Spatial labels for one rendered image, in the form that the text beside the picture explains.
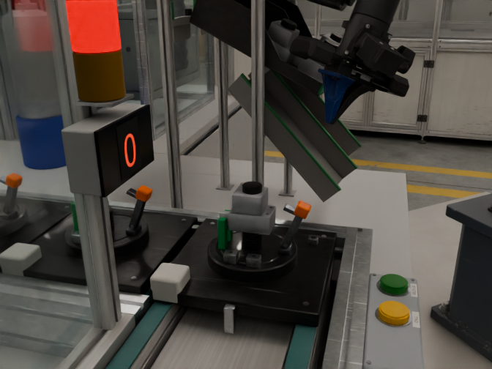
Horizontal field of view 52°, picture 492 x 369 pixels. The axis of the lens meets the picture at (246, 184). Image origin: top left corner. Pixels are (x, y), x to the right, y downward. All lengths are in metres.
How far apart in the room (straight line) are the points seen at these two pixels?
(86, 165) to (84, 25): 0.14
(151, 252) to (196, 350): 0.20
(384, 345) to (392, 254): 0.42
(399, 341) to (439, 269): 0.39
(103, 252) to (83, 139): 0.17
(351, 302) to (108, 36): 0.47
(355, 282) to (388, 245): 0.32
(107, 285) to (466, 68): 4.25
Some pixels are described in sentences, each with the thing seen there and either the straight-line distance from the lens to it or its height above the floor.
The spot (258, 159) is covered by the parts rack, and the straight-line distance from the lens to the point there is 0.94.
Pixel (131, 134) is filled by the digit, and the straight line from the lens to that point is 0.58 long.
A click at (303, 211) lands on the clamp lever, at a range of 0.74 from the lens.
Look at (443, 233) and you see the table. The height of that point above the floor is 0.86.
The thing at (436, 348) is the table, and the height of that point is 0.86.
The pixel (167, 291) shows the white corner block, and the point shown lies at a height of 0.97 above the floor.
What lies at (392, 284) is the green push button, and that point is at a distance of 0.77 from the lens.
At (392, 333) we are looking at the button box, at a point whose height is 0.96.
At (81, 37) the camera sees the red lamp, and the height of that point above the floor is 1.33.
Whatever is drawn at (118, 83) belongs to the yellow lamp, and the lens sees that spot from 0.56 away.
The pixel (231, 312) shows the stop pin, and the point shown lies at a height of 0.96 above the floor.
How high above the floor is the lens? 1.38
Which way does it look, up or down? 22 degrees down
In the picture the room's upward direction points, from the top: 1 degrees counter-clockwise
